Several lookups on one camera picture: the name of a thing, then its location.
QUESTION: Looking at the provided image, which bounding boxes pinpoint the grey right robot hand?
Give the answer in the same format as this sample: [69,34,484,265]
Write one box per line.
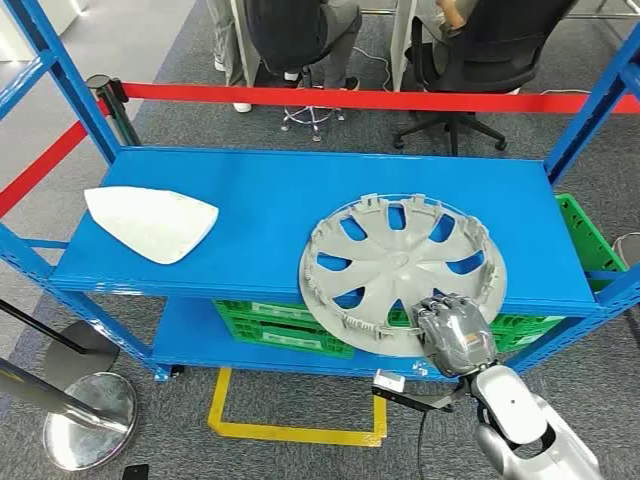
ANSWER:
[411,293,500,380]

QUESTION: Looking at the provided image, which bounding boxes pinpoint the grey plastic wheel cover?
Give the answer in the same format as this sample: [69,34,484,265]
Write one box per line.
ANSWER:
[298,192,508,360]

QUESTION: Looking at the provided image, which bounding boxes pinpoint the blue metal shelf rack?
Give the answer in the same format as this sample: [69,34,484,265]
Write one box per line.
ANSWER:
[0,0,640,384]

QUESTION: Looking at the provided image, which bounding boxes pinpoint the white plastic cover part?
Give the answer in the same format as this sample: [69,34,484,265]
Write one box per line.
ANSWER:
[84,186,220,266]

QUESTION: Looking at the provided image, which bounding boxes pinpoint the green plastic crate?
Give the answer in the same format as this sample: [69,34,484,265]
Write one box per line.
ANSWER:
[226,317,357,361]
[555,193,629,293]
[492,327,543,354]
[212,299,324,331]
[387,307,566,336]

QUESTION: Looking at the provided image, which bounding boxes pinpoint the yellow floor tape outline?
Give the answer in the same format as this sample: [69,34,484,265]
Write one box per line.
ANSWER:
[207,367,389,449]

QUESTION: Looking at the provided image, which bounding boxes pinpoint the chrome barrier stanchion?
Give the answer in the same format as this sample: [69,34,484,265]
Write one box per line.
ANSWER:
[0,356,139,473]
[612,233,640,270]

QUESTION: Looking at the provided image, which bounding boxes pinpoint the red barrier belt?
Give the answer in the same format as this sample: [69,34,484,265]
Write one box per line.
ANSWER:
[122,82,640,115]
[0,99,110,220]

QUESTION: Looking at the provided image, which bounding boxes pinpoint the black office chair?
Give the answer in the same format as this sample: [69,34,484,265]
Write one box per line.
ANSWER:
[393,0,581,158]

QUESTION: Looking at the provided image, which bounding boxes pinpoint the white desk panel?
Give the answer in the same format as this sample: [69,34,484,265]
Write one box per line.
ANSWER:
[389,0,419,93]
[229,0,262,89]

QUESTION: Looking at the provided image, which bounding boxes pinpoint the black stool chrome base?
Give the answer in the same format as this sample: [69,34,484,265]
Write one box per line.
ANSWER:
[260,56,347,144]

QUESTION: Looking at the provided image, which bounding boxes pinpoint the person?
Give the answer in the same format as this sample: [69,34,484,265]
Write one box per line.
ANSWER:
[206,0,254,114]
[243,0,364,93]
[432,0,484,77]

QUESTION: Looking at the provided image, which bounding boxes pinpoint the black barrier stanchion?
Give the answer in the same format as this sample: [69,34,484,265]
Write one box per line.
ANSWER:
[0,298,121,392]

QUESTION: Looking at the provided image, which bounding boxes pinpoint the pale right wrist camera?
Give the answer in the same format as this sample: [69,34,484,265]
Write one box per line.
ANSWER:
[372,369,407,397]

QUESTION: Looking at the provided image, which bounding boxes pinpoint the black camera cable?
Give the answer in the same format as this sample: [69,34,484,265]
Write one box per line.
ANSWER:
[416,407,431,480]

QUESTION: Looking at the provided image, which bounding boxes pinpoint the black-topped barrier post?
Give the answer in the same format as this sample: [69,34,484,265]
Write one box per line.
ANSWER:
[85,74,143,148]

